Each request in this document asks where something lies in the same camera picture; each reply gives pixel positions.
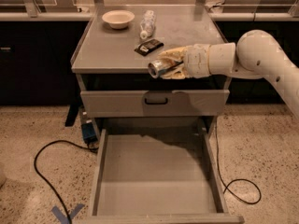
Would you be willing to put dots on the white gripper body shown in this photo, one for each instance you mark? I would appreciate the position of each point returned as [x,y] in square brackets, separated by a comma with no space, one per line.
[196,61]

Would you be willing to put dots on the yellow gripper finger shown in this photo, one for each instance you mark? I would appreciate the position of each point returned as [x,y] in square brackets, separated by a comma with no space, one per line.
[170,57]
[178,72]

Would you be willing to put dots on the redbull can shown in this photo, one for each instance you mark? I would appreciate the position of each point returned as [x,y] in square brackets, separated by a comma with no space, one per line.
[160,67]

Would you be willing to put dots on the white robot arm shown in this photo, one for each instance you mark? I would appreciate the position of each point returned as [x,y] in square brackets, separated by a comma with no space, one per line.
[255,55]

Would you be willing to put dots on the closed grey top drawer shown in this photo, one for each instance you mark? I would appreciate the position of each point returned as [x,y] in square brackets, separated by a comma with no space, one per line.
[110,104]

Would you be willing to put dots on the grey drawer cabinet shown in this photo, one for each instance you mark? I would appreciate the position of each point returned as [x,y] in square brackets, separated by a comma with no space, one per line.
[105,60]

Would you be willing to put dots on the open grey middle drawer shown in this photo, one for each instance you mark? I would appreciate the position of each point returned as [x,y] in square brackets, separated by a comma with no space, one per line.
[156,177]

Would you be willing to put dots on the black snack packet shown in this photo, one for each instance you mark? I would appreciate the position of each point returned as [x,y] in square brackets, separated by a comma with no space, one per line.
[148,47]

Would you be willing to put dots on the clear plastic water bottle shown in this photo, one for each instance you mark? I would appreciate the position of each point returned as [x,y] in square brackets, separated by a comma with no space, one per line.
[147,24]

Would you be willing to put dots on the white bowl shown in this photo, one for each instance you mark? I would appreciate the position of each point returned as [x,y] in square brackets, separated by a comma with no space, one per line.
[118,19]

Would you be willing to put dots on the blue power box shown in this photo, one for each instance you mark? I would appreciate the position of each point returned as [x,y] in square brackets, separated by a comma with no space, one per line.
[88,132]

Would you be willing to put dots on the black drawer handle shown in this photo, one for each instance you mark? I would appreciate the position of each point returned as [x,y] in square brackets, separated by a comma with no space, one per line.
[149,101]

